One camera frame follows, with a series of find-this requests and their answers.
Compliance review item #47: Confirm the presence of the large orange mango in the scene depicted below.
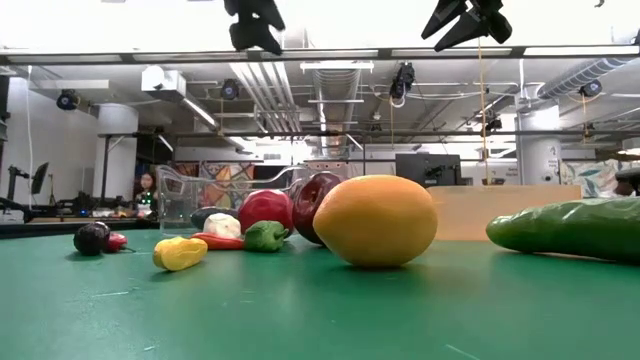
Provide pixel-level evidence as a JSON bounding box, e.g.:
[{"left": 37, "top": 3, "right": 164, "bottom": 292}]
[{"left": 312, "top": 174, "right": 439, "bottom": 268}]

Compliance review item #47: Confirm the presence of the white ceiling air unit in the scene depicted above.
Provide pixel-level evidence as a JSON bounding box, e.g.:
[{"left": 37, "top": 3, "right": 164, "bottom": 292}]
[{"left": 140, "top": 65, "right": 187, "bottom": 100}]

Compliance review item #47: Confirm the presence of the silver ribbed ceiling duct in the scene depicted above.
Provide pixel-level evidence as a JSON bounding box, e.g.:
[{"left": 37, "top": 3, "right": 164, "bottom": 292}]
[
  {"left": 537, "top": 56, "right": 639, "bottom": 100},
  {"left": 312, "top": 67, "right": 362, "bottom": 157}
]

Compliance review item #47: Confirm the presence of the dark purple round vegetable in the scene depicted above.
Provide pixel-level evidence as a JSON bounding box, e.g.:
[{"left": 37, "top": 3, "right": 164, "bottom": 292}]
[{"left": 73, "top": 221, "right": 111, "bottom": 257}]

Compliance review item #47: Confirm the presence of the orange translucent plastic basket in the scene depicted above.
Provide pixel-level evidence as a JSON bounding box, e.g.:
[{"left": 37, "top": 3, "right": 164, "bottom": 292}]
[{"left": 427, "top": 185, "right": 583, "bottom": 242}]

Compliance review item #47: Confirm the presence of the black monitor on stand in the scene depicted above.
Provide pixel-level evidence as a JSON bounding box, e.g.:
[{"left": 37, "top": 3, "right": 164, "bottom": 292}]
[{"left": 4, "top": 160, "right": 51, "bottom": 210}]

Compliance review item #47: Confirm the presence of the colourful abstract painting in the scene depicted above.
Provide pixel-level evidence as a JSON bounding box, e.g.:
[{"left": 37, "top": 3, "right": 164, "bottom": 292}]
[{"left": 172, "top": 160, "right": 257, "bottom": 211}]

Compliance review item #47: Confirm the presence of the white garlic bulb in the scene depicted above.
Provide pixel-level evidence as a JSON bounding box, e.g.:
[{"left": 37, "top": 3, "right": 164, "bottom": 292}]
[{"left": 202, "top": 212, "right": 242, "bottom": 240}]

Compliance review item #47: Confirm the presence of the clear plastic basket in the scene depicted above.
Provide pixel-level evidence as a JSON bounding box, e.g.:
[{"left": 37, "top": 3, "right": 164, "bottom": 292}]
[{"left": 155, "top": 164, "right": 314, "bottom": 237}]

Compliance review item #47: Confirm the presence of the black ceiling camera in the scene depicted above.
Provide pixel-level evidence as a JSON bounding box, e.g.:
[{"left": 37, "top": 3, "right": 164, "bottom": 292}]
[
  {"left": 388, "top": 61, "right": 416, "bottom": 101},
  {"left": 579, "top": 79, "right": 604, "bottom": 99},
  {"left": 220, "top": 78, "right": 241, "bottom": 101},
  {"left": 55, "top": 88, "right": 81, "bottom": 112}
]

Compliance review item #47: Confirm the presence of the small red radish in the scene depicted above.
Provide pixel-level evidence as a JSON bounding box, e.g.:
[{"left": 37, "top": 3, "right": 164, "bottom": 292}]
[{"left": 103, "top": 231, "right": 129, "bottom": 254}]

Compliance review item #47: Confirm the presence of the person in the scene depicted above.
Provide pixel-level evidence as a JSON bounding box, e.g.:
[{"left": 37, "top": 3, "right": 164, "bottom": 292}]
[
  {"left": 133, "top": 172, "right": 159, "bottom": 219},
  {"left": 613, "top": 167, "right": 640, "bottom": 199}
]

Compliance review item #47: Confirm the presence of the green chili pepper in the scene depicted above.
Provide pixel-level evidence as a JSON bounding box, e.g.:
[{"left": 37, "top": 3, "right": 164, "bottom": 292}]
[{"left": 243, "top": 220, "right": 290, "bottom": 253}]

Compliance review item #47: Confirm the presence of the green cucumber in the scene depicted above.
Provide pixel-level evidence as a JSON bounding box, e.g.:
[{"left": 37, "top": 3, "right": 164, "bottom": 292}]
[{"left": 485, "top": 197, "right": 640, "bottom": 265}]

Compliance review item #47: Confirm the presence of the red chili pepper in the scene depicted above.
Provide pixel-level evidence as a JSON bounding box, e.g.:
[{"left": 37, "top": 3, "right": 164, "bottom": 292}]
[{"left": 191, "top": 231, "right": 245, "bottom": 251}]

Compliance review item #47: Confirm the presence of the dark red apple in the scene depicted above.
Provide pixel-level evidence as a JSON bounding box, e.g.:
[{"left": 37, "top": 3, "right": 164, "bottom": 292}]
[{"left": 292, "top": 171, "right": 344, "bottom": 246}]

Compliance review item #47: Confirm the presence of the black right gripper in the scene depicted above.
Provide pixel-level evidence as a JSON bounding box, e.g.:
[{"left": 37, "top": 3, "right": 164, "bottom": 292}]
[{"left": 421, "top": 0, "right": 514, "bottom": 53}]

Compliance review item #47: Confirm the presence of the leaf pattern wall mural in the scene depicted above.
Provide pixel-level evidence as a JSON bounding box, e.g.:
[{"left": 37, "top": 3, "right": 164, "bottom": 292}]
[{"left": 559, "top": 159, "right": 640, "bottom": 199}]

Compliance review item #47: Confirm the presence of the yellow chili pepper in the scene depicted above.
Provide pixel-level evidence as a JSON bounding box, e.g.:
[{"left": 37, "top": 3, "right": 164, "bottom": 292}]
[{"left": 152, "top": 236, "right": 209, "bottom": 272}]

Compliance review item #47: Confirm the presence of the green table mat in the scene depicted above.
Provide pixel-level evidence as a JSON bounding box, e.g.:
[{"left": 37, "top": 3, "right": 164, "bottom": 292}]
[{"left": 0, "top": 229, "right": 640, "bottom": 360}]

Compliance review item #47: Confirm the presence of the dark purple eggplant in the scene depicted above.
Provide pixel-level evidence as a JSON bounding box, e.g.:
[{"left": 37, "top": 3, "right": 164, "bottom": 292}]
[{"left": 190, "top": 206, "right": 241, "bottom": 231}]

